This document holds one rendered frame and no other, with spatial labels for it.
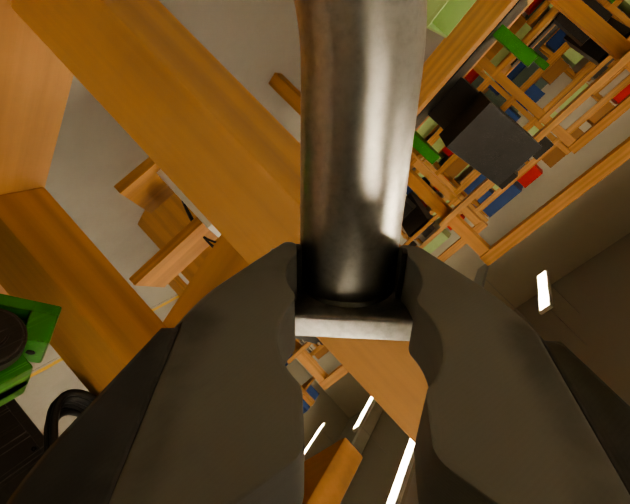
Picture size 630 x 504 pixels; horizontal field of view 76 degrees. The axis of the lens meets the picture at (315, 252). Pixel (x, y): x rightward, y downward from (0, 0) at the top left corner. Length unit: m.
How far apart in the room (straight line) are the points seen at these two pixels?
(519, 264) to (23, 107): 10.27
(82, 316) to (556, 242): 10.10
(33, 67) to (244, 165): 0.36
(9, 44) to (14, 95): 0.07
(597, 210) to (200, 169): 10.05
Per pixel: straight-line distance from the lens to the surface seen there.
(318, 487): 0.59
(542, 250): 10.45
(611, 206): 10.31
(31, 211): 0.77
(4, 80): 0.65
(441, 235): 9.83
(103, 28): 0.48
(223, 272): 0.55
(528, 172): 6.97
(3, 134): 0.71
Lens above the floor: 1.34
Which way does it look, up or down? 6 degrees down
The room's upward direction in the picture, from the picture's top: 136 degrees clockwise
